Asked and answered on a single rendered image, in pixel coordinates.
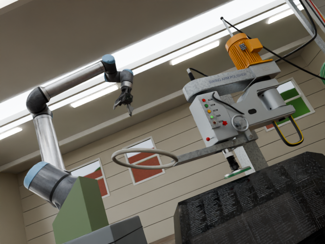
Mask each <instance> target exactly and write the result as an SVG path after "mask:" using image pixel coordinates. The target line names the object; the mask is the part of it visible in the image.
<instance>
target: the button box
mask: <svg viewBox="0 0 325 244"><path fill-rule="evenodd" d="M202 99H205V100H206V102H202ZM197 101H198V103H199V106H200V108H201V110H202V112H203V114H204V116H205V118H206V120H207V123H208V125H209V127H210V129H211V130H212V129H214V128H218V127H220V126H221V125H220V123H219V121H218V119H217V117H216V115H215V113H214V111H213V109H212V107H211V105H210V103H209V101H208V99H207V97H206V96H202V97H198V98H197ZM205 104H208V108H206V107H205V106H204V105H205ZM208 109H210V110H211V113H207V110H208ZM210 115H213V116H214V119H211V118H210ZM213 121H216V122H217V124H216V125H214V124H213V123H212V122H213Z"/></svg>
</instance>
